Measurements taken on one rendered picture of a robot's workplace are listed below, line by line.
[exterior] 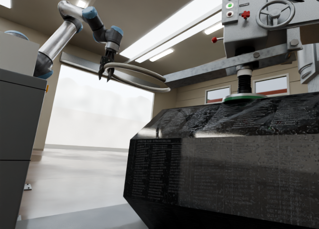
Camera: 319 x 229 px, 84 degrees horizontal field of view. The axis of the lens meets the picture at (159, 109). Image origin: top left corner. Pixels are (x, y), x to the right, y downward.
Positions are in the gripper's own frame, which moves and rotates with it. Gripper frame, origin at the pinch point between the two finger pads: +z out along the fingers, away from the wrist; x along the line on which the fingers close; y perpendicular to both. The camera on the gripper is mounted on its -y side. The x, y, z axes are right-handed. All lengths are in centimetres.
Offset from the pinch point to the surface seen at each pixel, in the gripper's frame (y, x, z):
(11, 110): 31, -29, 32
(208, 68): 29, 61, -15
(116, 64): 20.7, 10.2, -6.3
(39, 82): 24.6, -24.6, 14.7
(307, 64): 5, 139, -49
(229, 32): 38, 65, -33
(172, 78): 19.2, 43.8, -7.5
